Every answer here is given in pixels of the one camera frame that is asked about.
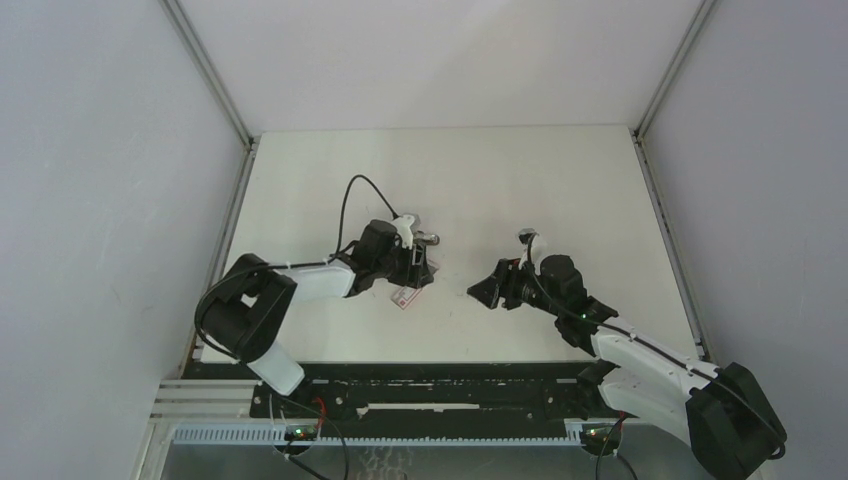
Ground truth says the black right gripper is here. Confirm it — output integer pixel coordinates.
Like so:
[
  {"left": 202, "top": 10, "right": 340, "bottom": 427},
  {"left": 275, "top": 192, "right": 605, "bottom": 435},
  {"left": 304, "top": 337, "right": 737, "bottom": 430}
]
[{"left": 468, "top": 256, "right": 562, "bottom": 318}]

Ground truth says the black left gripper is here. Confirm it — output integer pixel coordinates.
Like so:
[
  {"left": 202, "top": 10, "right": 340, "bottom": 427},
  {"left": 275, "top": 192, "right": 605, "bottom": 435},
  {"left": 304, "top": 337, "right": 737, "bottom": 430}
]
[{"left": 373, "top": 239, "right": 433, "bottom": 290}]

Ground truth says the red white staples box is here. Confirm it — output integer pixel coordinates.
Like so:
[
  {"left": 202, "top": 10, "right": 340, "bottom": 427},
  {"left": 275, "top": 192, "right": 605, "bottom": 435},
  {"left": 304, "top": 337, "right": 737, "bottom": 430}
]
[{"left": 391, "top": 287, "right": 422, "bottom": 310}]

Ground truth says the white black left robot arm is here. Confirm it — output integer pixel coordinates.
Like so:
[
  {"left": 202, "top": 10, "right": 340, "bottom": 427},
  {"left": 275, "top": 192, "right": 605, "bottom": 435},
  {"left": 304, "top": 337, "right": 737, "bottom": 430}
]
[{"left": 194, "top": 214, "right": 440, "bottom": 417}]

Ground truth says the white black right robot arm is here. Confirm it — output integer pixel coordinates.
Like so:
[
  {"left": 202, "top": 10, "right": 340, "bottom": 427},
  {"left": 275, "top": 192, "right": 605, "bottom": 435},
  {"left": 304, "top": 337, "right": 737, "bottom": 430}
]
[{"left": 466, "top": 255, "right": 787, "bottom": 479}]

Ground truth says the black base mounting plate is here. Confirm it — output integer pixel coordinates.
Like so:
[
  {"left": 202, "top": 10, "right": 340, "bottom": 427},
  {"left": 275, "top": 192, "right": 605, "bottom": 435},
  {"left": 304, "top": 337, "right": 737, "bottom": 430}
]
[{"left": 249, "top": 361, "right": 620, "bottom": 441}]

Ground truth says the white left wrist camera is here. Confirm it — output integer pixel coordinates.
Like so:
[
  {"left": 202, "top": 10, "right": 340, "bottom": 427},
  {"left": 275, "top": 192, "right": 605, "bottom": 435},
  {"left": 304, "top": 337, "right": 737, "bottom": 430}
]
[{"left": 391, "top": 213, "right": 420, "bottom": 250}]

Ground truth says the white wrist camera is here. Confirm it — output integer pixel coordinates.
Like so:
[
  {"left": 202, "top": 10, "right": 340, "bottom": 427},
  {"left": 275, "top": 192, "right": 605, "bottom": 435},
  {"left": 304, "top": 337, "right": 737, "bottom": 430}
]
[
  {"left": 391, "top": 213, "right": 420, "bottom": 250},
  {"left": 517, "top": 228, "right": 548, "bottom": 273}
]

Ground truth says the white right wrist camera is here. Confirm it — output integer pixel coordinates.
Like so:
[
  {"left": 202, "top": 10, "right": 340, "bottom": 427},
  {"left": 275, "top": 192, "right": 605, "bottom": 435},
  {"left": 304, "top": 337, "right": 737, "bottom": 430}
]
[{"left": 517, "top": 228, "right": 548, "bottom": 273}]

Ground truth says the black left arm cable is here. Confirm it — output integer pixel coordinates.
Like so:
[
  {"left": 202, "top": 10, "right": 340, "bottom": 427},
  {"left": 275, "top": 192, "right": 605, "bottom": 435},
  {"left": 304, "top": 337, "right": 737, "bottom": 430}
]
[{"left": 193, "top": 174, "right": 402, "bottom": 362}]

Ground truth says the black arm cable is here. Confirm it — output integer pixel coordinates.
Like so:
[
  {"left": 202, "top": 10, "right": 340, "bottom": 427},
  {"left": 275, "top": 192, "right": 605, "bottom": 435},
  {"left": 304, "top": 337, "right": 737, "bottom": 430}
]
[
  {"left": 523, "top": 233, "right": 788, "bottom": 480},
  {"left": 193, "top": 174, "right": 402, "bottom": 362}
]

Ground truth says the aluminium frame rail right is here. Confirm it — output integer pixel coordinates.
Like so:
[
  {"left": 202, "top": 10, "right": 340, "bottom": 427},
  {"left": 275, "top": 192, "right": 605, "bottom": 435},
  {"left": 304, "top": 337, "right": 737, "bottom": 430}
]
[{"left": 630, "top": 0, "right": 721, "bottom": 360}]

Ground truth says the aluminium frame rail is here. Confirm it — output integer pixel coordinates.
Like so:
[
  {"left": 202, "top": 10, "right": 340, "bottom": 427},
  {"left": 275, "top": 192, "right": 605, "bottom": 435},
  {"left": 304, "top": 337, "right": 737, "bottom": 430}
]
[
  {"left": 630, "top": 0, "right": 721, "bottom": 360},
  {"left": 158, "top": 0, "right": 260, "bottom": 359}
]

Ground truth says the aluminium frame rail left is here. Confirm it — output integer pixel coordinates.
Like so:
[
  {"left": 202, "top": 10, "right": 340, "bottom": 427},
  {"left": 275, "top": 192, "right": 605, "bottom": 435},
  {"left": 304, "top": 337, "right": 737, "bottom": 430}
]
[{"left": 158, "top": 0, "right": 260, "bottom": 359}]

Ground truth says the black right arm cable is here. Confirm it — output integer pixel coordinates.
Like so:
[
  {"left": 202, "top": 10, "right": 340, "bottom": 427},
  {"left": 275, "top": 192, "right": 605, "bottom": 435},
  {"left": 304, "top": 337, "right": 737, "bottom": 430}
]
[{"left": 523, "top": 233, "right": 788, "bottom": 480}]

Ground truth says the front aluminium rail assembly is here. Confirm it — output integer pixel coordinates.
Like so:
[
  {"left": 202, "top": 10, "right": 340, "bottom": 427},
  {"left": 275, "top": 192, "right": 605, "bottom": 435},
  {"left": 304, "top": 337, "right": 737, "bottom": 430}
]
[{"left": 132, "top": 377, "right": 773, "bottom": 480}]

